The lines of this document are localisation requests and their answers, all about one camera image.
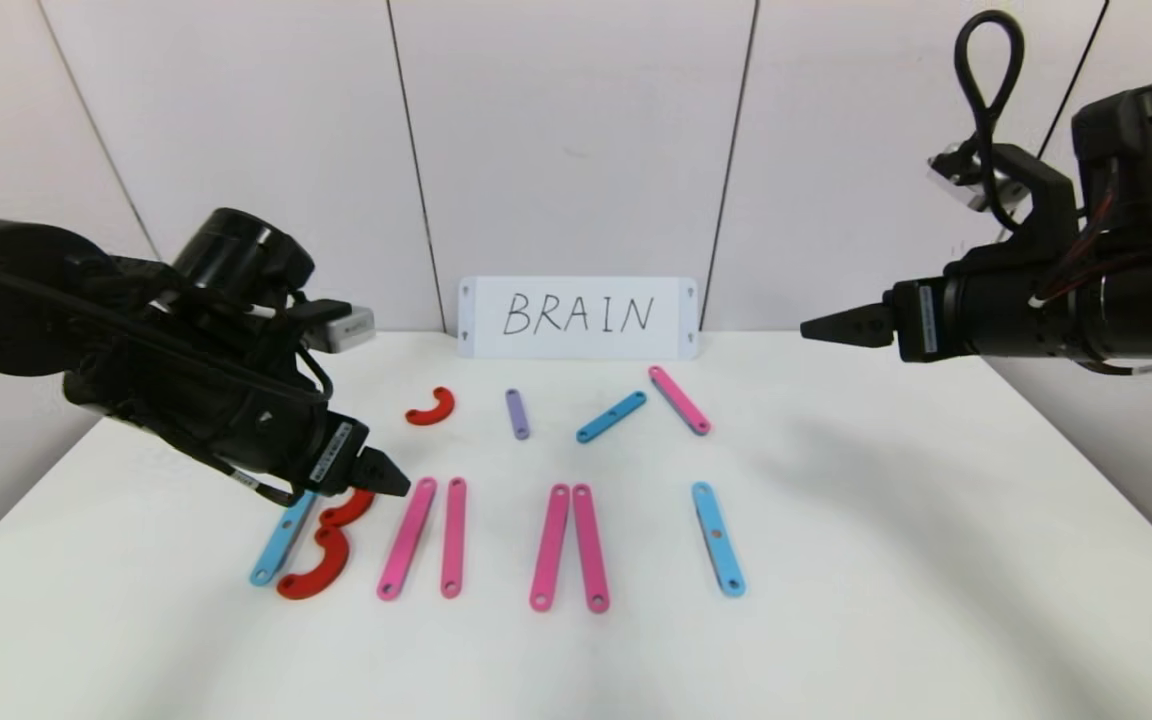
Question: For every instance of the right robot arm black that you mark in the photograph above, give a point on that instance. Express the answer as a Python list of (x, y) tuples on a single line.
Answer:
[(1136, 300)]

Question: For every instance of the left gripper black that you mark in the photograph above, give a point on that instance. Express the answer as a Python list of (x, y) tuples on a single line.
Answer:
[(335, 455)]

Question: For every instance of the short purple bar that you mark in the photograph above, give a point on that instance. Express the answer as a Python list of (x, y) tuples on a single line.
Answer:
[(518, 414)]

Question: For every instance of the short blue bar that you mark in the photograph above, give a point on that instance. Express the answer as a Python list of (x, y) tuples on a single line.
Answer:
[(611, 417)]

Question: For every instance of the white BRAIN sign card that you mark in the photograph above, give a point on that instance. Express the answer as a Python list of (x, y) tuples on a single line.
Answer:
[(536, 345)]

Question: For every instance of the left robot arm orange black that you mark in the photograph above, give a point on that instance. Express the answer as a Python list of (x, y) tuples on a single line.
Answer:
[(136, 350)]

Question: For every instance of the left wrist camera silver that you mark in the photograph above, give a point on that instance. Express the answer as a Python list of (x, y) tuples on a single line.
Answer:
[(346, 328)]

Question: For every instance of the long blue bar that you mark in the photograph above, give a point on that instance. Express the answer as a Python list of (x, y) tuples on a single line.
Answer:
[(718, 538), (276, 545)]

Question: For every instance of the long pink bar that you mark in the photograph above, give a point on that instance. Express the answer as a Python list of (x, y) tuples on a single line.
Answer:
[(453, 538), (406, 538), (591, 548), (549, 548)]

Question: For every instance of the small red curved piece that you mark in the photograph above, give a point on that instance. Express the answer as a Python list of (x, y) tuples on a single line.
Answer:
[(436, 415)]

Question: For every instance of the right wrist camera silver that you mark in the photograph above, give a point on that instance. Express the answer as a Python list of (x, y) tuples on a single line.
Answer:
[(956, 170)]

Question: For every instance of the pink bar with grey underside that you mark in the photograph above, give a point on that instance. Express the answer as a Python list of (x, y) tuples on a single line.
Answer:
[(679, 400)]

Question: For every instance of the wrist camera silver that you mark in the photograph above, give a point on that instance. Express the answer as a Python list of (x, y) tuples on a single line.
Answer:
[(346, 328), (956, 170)]

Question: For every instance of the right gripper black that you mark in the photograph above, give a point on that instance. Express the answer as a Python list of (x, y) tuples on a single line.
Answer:
[(915, 319)]

